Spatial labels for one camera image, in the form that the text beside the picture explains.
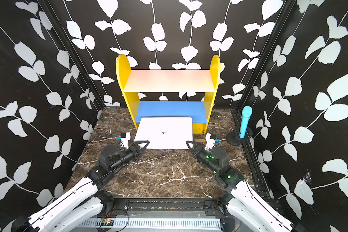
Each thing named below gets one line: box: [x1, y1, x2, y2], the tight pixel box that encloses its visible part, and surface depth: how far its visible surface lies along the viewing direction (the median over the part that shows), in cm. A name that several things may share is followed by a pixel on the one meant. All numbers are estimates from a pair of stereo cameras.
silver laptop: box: [133, 116, 193, 150], surface depth 76 cm
